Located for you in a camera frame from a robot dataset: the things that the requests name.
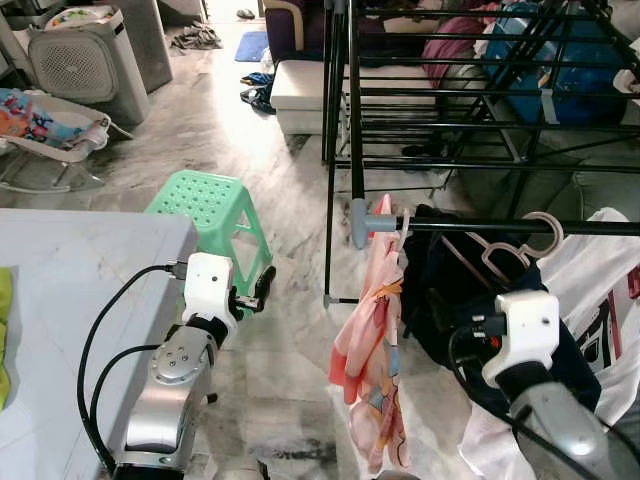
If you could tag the dark navy garment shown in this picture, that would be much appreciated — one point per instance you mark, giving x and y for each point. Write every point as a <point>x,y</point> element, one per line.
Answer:
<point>435,280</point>

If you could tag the blue black sandal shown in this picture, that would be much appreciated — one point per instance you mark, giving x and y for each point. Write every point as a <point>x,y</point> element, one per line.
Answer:
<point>257,79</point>
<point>258,98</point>

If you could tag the magenta cloth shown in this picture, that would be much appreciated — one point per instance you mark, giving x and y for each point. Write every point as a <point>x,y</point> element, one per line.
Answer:
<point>450,50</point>

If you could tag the grey left robot leg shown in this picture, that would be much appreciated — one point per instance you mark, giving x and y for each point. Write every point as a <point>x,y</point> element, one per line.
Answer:
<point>240,470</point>

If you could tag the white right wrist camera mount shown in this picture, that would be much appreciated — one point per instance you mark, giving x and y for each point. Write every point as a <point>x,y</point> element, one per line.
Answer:
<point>525,335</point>

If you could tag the white upholstered bench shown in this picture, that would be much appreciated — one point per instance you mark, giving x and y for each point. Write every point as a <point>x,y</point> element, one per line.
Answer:
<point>300,95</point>

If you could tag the black metal drying rack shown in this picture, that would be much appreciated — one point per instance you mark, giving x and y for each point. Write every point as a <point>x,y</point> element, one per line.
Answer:
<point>356,120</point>

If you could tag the white printed T-shirt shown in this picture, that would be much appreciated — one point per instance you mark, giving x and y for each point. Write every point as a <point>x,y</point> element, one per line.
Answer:
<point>580,290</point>

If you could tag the colourful baby bouncer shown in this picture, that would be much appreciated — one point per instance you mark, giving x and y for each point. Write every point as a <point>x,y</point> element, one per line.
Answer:
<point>45,125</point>

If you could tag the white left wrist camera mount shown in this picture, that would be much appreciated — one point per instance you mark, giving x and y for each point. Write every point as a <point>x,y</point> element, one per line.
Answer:
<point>208,285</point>

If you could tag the green plastic stool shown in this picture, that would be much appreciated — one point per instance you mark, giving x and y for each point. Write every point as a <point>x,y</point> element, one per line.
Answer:
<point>205,200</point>

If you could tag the blue floor mat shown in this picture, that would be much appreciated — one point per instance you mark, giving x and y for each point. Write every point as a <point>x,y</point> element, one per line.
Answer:
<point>252,46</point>

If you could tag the purple armchair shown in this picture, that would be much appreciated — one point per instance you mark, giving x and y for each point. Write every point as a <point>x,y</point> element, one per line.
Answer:
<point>290,30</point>

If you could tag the pink cartoon child garment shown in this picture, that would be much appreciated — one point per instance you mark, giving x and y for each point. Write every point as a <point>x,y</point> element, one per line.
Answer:
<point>370,350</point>

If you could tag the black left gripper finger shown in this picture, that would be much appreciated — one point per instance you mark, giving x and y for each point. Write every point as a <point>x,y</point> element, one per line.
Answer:
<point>266,283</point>

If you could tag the plain yellow-green garment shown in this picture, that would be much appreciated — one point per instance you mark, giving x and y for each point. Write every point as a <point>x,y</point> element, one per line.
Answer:
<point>4,330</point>

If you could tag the blue fabric bag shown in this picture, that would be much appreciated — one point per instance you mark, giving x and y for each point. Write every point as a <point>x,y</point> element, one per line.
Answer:
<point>575,70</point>

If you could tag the light blue plastic table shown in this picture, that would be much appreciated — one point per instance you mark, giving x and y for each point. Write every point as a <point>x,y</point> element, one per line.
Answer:
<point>80,300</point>

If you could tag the dark clothes pile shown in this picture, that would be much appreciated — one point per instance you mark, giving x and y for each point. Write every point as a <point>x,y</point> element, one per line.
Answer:
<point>197,38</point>

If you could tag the white air purifier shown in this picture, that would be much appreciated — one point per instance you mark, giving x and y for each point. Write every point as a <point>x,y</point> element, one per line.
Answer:
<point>85,65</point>

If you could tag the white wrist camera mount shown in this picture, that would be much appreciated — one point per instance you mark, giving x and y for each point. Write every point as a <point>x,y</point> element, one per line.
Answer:
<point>525,335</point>
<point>208,285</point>

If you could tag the dark sandal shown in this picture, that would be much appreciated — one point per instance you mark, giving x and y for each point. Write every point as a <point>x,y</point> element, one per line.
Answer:
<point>246,14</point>

